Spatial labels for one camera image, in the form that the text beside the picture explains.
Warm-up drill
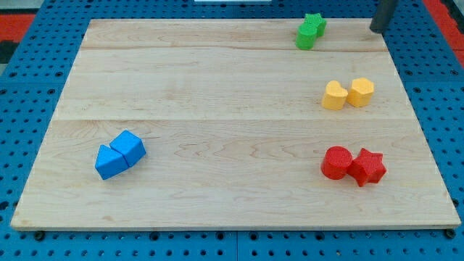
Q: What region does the blue triangle block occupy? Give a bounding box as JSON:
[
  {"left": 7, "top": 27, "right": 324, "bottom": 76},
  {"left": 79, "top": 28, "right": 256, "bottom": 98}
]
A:
[{"left": 95, "top": 145, "right": 129, "bottom": 180}]

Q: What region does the red cylinder block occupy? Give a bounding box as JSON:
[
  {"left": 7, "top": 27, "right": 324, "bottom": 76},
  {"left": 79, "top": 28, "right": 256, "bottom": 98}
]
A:
[{"left": 320, "top": 146, "right": 352, "bottom": 180}]

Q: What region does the wooden board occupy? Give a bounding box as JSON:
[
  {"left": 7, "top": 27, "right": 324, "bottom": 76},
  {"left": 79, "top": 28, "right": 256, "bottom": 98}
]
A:
[{"left": 11, "top": 19, "right": 461, "bottom": 231}]

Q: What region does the yellow heart block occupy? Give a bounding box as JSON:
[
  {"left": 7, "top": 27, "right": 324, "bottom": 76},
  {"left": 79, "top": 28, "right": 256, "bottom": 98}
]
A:
[{"left": 321, "top": 80, "right": 348, "bottom": 110}]

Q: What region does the green star block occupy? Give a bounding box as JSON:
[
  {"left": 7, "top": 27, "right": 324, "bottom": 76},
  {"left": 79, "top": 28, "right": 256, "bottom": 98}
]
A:
[{"left": 304, "top": 13, "right": 327, "bottom": 38}]

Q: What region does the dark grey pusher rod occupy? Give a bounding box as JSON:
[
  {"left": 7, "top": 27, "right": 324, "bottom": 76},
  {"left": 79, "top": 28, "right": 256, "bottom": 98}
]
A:
[{"left": 369, "top": 0, "right": 398, "bottom": 34}]

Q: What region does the red star block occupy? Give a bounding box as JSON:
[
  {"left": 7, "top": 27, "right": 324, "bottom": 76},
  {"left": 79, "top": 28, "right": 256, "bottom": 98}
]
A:
[{"left": 347, "top": 148, "right": 386, "bottom": 187}]

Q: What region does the blue cube block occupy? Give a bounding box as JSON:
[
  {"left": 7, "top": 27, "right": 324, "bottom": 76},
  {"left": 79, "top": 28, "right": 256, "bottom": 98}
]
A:
[{"left": 109, "top": 130, "right": 146, "bottom": 167}]

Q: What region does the yellow hexagon block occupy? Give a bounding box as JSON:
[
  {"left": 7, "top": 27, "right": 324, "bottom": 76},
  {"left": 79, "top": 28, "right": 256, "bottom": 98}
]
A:
[{"left": 347, "top": 78, "right": 375, "bottom": 107}]

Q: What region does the green cylinder block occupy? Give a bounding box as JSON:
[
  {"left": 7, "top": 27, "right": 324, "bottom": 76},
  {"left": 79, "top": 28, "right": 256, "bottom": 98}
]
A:
[{"left": 295, "top": 23, "right": 318, "bottom": 50}]

